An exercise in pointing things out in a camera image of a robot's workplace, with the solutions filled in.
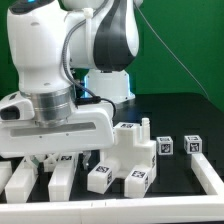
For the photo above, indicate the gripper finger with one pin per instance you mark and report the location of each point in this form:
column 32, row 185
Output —
column 86, row 157
column 36, row 162

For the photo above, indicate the white obstacle fence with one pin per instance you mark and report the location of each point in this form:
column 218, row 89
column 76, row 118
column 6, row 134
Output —
column 208, row 207

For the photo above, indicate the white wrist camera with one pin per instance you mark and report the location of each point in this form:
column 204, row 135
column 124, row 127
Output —
column 16, row 107

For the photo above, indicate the white tagged cube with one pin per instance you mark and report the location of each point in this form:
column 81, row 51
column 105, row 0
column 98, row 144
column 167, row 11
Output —
column 192, row 144
column 164, row 145

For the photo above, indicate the white tagged cube right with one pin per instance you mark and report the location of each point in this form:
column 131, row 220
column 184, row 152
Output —
column 192, row 144

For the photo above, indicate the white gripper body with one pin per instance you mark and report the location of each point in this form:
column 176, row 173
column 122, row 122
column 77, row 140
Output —
column 89, row 127

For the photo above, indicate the white chair back frame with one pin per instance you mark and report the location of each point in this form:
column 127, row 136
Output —
column 63, row 168

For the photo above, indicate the white tagged cube left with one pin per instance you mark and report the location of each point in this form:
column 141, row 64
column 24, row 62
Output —
column 164, row 145

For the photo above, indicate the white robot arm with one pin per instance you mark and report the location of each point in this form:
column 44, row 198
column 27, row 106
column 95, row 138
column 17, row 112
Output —
column 48, row 39

